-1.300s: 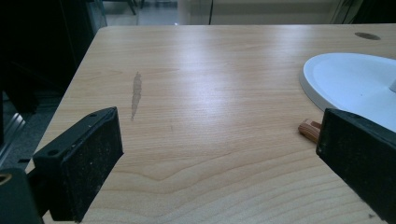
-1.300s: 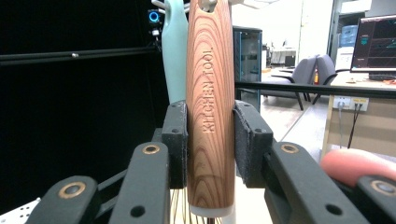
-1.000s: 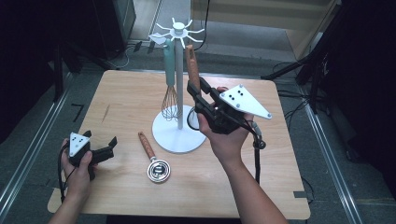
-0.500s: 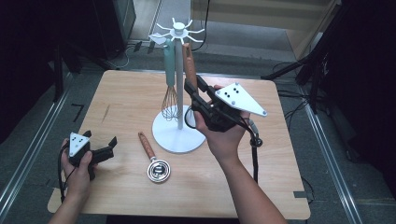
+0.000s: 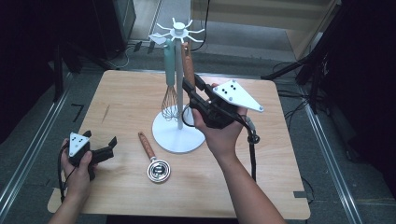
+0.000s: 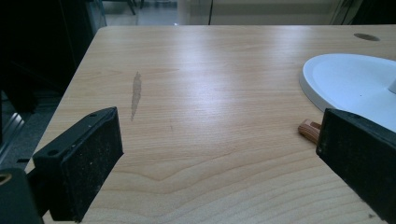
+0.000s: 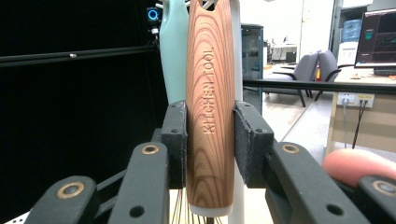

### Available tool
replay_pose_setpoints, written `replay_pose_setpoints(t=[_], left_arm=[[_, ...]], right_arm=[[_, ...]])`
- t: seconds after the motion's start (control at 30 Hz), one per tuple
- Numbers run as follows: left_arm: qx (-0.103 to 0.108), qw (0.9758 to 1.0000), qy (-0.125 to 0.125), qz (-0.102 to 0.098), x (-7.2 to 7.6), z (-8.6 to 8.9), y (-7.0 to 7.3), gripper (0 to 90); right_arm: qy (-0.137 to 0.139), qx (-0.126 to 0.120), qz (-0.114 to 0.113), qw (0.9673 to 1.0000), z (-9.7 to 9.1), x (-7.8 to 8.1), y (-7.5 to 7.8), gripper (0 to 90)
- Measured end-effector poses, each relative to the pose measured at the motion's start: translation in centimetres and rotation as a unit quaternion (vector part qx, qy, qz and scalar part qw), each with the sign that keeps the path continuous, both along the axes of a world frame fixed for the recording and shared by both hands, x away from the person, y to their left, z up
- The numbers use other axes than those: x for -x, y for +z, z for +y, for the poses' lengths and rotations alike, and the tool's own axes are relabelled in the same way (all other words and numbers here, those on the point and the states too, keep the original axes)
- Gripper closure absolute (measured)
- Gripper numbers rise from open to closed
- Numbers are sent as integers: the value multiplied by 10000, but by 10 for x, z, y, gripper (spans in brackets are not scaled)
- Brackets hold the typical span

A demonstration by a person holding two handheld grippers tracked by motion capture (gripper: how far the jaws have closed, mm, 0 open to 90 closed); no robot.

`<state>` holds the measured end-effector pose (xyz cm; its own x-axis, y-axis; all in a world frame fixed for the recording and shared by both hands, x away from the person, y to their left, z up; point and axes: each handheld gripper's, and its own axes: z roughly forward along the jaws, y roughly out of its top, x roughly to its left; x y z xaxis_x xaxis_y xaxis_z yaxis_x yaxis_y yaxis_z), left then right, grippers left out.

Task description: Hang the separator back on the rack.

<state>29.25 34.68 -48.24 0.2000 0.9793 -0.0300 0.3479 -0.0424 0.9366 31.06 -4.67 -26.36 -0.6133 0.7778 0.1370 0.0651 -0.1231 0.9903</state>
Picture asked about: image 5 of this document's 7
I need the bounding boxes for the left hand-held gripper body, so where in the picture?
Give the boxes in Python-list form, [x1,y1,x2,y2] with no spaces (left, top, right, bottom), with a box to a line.
[67,132,115,182]

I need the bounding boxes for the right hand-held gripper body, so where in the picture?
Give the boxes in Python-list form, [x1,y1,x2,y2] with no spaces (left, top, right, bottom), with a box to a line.
[190,79,265,130]

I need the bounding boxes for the wooden handled mesh strainer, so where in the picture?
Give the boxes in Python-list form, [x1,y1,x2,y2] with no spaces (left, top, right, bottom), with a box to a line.
[181,41,200,129]

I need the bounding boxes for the teal handled wire whisk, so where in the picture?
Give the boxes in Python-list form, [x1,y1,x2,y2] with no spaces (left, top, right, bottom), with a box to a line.
[161,38,180,122]

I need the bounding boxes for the white utensil rack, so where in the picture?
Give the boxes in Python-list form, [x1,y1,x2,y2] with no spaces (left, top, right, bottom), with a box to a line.
[151,17,209,154]

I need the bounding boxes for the person's left hand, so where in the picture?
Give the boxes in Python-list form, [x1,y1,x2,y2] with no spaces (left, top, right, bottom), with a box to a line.
[60,138,98,200]

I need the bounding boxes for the person's right hand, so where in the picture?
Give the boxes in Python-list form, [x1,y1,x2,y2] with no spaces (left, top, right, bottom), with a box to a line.
[191,106,249,161]

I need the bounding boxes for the white paper tag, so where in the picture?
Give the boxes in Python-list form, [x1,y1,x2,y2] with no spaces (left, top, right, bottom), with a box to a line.
[148,32,168,46]

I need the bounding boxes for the black stand leg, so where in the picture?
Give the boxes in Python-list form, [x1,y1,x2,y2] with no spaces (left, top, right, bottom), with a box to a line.
[51,43,65,103]

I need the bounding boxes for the black tripod stand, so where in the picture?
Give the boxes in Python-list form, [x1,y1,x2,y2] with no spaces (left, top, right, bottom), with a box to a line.
[261,31,332,115]

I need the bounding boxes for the beige wooden panel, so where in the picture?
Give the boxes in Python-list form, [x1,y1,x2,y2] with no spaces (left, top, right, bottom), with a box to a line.
[190,0,341,60]

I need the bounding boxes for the black cabinet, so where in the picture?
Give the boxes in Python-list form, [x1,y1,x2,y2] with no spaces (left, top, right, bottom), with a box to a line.
[92,0,137,61]

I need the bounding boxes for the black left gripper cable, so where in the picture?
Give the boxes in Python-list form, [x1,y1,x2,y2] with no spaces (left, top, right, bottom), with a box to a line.
[57,143,78,203]

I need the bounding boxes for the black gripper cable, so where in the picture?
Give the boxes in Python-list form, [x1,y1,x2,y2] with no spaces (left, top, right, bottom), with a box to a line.
[237,112,262,183]
[57,143,78,203]

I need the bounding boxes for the metal floor rail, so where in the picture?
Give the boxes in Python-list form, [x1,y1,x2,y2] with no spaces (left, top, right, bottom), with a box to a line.
[0,90,71,213]
[303,102,364,224]

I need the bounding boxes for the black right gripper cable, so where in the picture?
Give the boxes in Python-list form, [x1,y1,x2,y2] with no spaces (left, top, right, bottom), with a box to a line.
[237,112,262,183]

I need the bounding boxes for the wooden handled metal scoop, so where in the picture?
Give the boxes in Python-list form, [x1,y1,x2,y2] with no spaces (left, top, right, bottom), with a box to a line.
[137,131,172,184]

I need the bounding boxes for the black floor cables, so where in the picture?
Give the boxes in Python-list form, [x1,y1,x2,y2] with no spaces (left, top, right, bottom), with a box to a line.
[273,61,314,132]

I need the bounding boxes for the black hanging cable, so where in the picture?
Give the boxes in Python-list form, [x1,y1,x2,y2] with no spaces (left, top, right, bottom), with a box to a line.
[189,0,211,52]

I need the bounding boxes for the white floor cable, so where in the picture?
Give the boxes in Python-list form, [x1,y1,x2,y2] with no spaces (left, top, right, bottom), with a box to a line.
[106,46,135,70]

